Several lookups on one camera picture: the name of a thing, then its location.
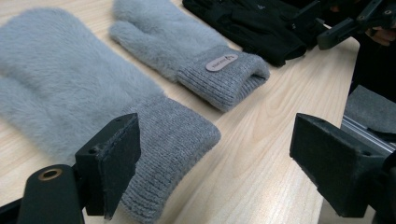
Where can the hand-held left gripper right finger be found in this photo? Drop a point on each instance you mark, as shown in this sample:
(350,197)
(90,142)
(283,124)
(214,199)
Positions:
(336,165)

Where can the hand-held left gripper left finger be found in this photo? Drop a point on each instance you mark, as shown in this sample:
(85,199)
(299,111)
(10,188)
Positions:
(109,161)

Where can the black glove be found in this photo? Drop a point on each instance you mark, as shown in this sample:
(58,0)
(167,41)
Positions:
(249,37)
(274,12)

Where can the grey fuzzy mitten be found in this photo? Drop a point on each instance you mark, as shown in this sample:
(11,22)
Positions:
(174,43)
(62,77)

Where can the aluminium rail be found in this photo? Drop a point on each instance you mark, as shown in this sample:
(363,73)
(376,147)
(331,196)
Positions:
(364,133)

